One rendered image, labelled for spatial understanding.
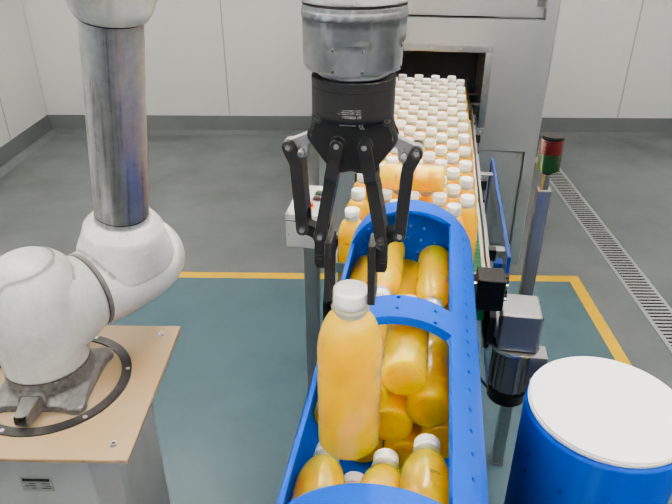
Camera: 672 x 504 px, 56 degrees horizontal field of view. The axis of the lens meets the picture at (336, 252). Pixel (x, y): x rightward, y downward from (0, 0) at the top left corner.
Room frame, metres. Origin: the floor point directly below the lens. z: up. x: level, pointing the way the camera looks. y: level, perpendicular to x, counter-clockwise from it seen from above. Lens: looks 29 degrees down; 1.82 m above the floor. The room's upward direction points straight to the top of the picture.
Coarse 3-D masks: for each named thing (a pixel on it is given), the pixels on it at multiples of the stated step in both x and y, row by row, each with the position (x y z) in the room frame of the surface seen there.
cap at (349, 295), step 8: (344, 280) 0.58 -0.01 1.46; (352, 280) 0.58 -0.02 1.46; (336, 288) 0.56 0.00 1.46; (344, 288) 0.56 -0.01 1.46; (352, 288) 0.56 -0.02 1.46; (360, 288) 0.56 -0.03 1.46; (336, 296) 0.55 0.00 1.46; (344, 296) 0.55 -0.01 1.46; (352, 296) 0.55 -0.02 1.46; (360, 296) 0.55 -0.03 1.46; (336, 304) 0.55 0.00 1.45; (344, 304) 0.54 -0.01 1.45; (352, 304) 0.54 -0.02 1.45; (360, 304) 0.55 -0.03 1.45
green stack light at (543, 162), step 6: (540, 156) 1.66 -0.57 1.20; (546, 156) 1.64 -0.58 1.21; (552, 156) 1.64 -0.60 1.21; (558, 156) 1.64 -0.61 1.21; (540, 162) 1.66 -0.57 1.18; (546, 162) 1.64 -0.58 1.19; (552, 162) 1.64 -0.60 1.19; (558, 162) 1.65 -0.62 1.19; (540, 168) 1.65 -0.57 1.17; (546, 168) 1.64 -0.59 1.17; (552, 168) 1.64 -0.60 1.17; (558, 168) 1.65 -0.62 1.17
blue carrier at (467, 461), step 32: (416, 224) 1.29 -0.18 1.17; (448, 224) 1.23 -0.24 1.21; (352, 256) 1.29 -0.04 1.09; (416, 256) 1.29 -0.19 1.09; (384, 320) 0.84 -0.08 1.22; (416, 320) 0.83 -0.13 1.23; (448, 320) 0.86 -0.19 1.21; (480, 384) 0.80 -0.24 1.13; (480, 416) 0.71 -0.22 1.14; (480, 448) 0.63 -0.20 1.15; (288, 480) 0.59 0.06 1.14; (480, 480) 0.57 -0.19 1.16
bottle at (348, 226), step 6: (342, 222) 1.49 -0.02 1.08; (348, 222) 1.48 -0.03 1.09; (354, 222) 1.48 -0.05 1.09; (360, 222) 1.49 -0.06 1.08; (342, 228) 1.48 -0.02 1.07; (348, 228) 1.47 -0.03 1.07; (354, 228) 1.47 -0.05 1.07; (342, 234) 1.47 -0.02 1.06; (348, 234) 1.46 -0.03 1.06; (342, 240) 1.47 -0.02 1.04; (348, 240) 1.46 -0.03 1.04; (342, 246) 1.47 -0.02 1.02; (348, 246) 1.46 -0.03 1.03; (342, 252) 1.47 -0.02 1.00; (342, 258) 1.47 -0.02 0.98
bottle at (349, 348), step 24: (336, 312) 0.55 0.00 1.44; (360, 312) 0.55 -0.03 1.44; (336, 336) 0.54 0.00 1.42; (360, 336) 0.54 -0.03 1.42; (336, 360) 0.53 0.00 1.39; (360, 360) 0.53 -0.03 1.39; (336, 384) 0.53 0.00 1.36; (360, 384) 0.53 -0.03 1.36; (336, 408) 0.53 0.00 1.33; (360, 408) 0.53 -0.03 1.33; (336, 432) 0.53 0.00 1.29; (360, 432) 0.53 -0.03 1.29; (336, 456) 0.53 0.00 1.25; (360, 456) 0.53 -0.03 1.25
